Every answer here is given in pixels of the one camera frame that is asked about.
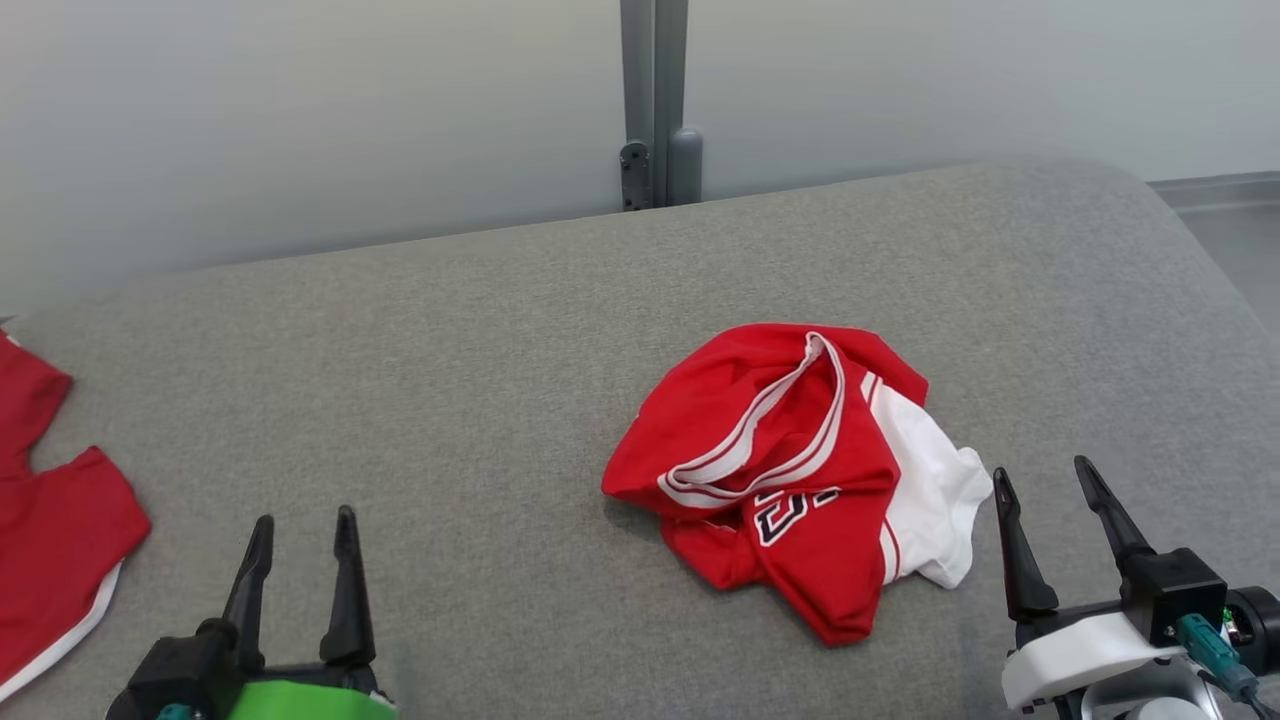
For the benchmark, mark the grey wall baseboard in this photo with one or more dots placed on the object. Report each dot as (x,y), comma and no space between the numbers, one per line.
(1220,190)

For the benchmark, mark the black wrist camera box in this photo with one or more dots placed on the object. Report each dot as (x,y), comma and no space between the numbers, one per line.
(170,670)
(1175,595)

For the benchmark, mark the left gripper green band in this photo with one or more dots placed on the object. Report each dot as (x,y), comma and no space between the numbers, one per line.
(310,700)

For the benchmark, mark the grey metal wall post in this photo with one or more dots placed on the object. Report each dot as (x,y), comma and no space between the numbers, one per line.
(655,60)

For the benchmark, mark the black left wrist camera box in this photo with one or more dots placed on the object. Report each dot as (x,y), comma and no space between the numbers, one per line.
(170,670)

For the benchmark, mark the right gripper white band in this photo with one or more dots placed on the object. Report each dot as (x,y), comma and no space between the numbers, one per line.
(1070,660)

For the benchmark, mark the grey rounded cylinder cap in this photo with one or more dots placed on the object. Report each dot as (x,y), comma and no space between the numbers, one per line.
(685,165)

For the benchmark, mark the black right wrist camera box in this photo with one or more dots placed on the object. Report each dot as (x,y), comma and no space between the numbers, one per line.
(1175,595)

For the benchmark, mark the grey bracket plate with holes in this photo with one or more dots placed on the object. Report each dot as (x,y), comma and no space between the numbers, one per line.
(634,175)

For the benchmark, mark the red jersey with black lettering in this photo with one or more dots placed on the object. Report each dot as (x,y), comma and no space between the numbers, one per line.
(800,560)

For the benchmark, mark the red shorts with white stripes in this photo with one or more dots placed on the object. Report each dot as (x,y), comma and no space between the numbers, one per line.
(60,540)

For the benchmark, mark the grey fabric sofa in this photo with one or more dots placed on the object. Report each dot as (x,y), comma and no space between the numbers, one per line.
(450,420)

